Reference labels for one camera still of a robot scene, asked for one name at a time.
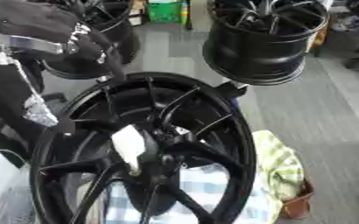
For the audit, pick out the black wheel rim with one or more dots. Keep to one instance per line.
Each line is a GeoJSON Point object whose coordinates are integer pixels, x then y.
{"type": "Point", "coordinates": [259, 55]}
{"type": "Point", "coordinates": [117, 26]}

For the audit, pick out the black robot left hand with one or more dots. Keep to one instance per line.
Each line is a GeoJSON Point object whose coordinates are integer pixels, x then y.
{"type": "Point", "coordinates": [32, 20]}

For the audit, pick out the white pin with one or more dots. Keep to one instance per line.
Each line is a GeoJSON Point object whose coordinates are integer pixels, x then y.
{"type": "Point", "coordinates": [128, 145]}

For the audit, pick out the green box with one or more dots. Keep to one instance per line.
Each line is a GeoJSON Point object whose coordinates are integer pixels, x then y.
{"type": "Point", "coordinates": [164, 12]}

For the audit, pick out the brown cardboard box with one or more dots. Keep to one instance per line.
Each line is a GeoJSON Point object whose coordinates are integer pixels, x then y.
{"type": "Point", "coordinates": [297, 204]}

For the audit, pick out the black wheel stand bracket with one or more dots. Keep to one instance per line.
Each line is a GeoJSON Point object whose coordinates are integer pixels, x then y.
{"type": "Point", "coordinates": [233, 89]}

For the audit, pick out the black spoked wheel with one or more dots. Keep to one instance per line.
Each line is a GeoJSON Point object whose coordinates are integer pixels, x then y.
{"type": "Point", "coordinates": [215, 157]}

